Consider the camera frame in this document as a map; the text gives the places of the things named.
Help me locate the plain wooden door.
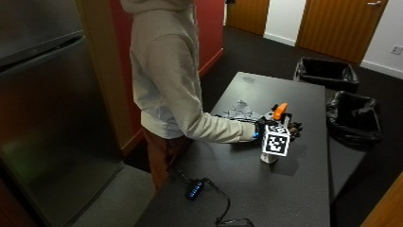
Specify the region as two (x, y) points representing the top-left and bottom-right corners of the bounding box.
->
(225, 0), (272, 37)

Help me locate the the person in beige hoodie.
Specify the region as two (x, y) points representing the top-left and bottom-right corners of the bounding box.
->
(120, 0), (258, 192)

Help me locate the white cube of black markers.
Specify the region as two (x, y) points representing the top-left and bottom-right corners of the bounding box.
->
(261, 124), (293, 158)

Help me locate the black rubbish bag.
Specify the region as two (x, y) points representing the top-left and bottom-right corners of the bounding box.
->
(325, 90), (385, 149)

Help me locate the black device box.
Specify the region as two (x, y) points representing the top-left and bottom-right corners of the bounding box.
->
(216, 218), (256, 227)

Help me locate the wooden cabinet side panel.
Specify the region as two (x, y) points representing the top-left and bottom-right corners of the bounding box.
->
(75, 0), (136, 150)

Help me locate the wooden furniture corner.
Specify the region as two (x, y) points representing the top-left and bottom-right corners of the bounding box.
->
(359, 170), (403, 227)

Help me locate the wooden door with handle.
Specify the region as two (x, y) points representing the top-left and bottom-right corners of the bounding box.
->
(295, 0), (391, 65)

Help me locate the black hub with blue lights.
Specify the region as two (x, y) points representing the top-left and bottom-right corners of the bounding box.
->
(184, 178), (208, 201)

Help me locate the black cable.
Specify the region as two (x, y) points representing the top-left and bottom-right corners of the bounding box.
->
(169, 166), (233, 226)

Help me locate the stainless steel refrigerator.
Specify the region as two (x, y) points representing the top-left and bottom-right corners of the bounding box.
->
(0, 0), (125, 227)

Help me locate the white spray bottle orange trigger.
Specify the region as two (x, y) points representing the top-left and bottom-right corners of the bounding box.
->
(260, 101), (294, 165)

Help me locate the crumpled clear plastic packaging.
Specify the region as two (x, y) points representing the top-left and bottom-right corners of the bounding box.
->
(214, 99), (265, 123)

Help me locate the black bin with liner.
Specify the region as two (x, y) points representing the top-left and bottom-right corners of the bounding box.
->
(293, 56), (362, 95)

